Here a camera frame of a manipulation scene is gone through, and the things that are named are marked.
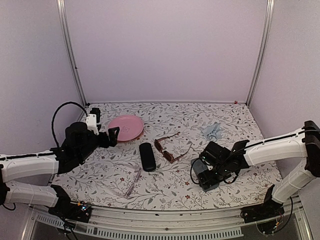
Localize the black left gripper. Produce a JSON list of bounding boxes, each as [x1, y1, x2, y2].
[[77, 126, 120, 162]]

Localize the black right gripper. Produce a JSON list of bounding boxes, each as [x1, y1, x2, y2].
[[197, 163, 231, 191]]

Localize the grey case green lining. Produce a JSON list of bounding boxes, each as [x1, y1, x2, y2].
[[191, 159, 220, 193]]

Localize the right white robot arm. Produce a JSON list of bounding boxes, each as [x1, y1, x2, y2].
[[190, 120, 320, 218]]

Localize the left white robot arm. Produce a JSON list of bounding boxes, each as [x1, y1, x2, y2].
[[0, 122, 120, 217]]

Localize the brown sunglasses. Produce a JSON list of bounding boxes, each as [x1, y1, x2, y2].
[[153, 131, 192, 164]]

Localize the pink plate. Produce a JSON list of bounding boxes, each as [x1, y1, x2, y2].
[[108, 115, 144, 142]]

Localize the crumpled light blue cloth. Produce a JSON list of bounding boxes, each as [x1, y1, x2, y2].
[[201, 122, 222, 142]]

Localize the black glasses case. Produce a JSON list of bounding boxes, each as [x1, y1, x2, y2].
[[139, 142, 157, 172]]

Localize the clear purple glasses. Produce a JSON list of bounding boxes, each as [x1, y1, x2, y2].
[[101, 163, 142, 200]]

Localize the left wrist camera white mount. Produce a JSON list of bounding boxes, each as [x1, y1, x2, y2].
[[85, 107, 101, 136]]

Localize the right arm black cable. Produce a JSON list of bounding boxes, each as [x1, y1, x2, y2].
[[189, 149, 238, 186]]

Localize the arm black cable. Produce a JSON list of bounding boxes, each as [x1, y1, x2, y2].
[[51, 101, 88, 148], [189, 149, 238, 186]]

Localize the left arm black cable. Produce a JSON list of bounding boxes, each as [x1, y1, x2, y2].
[[51, 101, 88, 148]]

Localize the front aluminium rail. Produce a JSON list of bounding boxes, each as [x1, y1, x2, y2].
[[22, 196, 313, 240]]

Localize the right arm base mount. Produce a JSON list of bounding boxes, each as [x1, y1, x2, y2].
[[240, 184, 294, 236]]

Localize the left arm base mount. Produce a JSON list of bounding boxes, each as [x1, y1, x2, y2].
[[48, 184, 92, 223]]

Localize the left aluminium frame post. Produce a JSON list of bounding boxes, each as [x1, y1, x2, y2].
[[56, 0, 88, 106]]

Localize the aluminium frame post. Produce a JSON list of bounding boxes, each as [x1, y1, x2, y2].
[[56, 0, 88, 106], [245, 0, 275, 108]]

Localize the right aluminium frame post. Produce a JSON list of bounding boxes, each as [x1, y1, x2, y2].
[[245, 0, 275, 108]]

